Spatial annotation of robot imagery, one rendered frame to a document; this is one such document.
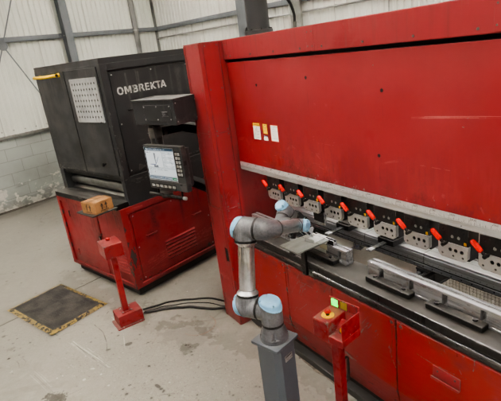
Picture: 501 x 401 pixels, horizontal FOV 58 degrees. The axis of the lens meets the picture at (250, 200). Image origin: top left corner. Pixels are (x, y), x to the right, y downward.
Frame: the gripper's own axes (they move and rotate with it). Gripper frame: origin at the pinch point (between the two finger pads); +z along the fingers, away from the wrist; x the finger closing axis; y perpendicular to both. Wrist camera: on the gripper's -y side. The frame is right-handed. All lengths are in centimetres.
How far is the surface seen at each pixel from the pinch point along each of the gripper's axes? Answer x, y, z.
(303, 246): -1.1, -7.5, 0.0
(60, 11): 692, 222, -92
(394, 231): -62, 14, -12
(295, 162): 16.8, 36.1, -26.6
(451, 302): -95, -6, 9
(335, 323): -46, -41, 5
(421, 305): -82, -13, 11
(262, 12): 53, 109, -89
